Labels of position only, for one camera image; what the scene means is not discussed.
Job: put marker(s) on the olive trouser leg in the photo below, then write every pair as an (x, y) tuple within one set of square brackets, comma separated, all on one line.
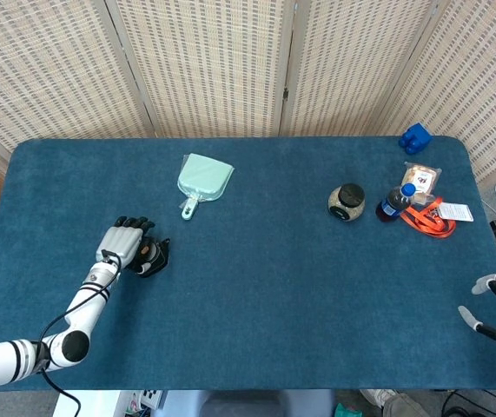
[(412, 408)]

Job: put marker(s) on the mint green dustpan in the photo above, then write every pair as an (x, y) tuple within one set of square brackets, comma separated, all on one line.
[(204, 178)]

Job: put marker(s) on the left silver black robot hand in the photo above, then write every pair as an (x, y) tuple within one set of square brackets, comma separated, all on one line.
[(119, 243)]

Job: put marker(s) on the clear snack packet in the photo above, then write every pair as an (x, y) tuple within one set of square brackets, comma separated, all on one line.
[(421, 176)]

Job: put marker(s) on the green cloth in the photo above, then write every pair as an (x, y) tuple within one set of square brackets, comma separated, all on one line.
[(342, 411)]

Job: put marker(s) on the white badge card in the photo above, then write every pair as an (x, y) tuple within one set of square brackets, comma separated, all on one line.
[(456, 212)]

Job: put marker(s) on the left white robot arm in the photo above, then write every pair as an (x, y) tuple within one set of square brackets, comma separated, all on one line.
[(87, 299)]

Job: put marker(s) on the checkerboard calibration card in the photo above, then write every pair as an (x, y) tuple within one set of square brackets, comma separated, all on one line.
[(152, 398)]

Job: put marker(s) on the grey white sneaker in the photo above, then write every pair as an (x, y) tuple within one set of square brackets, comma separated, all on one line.
[(378, 396)]

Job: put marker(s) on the blue toy building block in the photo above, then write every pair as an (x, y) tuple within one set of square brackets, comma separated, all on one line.
[(417, 139)]

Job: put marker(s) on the woven folding screen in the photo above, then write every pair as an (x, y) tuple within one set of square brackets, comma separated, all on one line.
[(208, 65)]

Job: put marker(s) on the blue carpet table mat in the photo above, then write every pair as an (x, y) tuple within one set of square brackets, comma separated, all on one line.
[(252, 304)]

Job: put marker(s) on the glass grain jar black lid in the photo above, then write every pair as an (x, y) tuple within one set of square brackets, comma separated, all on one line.
[(347, 204)]

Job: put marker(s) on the white box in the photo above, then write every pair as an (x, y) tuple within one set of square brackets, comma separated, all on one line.
[(104, 404)]

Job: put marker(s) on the cola bottle with blue cap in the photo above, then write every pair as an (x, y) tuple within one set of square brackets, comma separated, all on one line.
[(391, 206)]

